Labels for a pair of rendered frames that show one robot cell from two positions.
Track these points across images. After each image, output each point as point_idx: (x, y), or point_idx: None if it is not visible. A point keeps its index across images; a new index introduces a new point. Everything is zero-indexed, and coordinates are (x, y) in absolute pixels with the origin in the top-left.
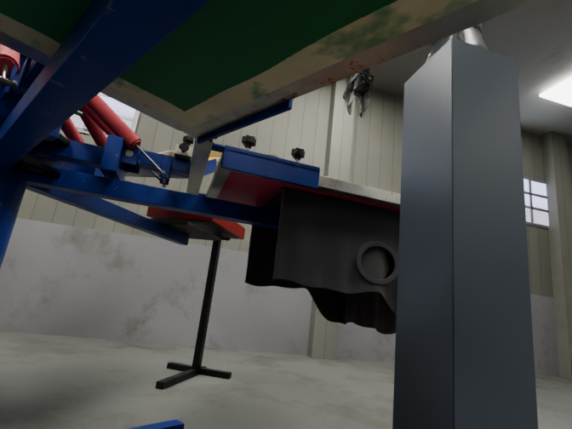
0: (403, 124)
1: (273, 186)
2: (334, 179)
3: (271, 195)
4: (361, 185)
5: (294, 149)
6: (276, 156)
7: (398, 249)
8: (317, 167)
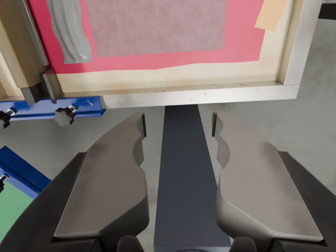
0: (157, 200)
1: (54, 70)
2: (124, 107)
3: (49, 28)
4: (162, 105)
5: (58, 121)
6: (27, 87)
7: (162, 136)
8: (98, 116)
